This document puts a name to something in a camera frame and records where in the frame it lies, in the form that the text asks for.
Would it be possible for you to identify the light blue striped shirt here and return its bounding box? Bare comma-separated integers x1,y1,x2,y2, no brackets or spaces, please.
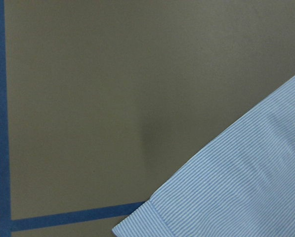
112,76,295,237

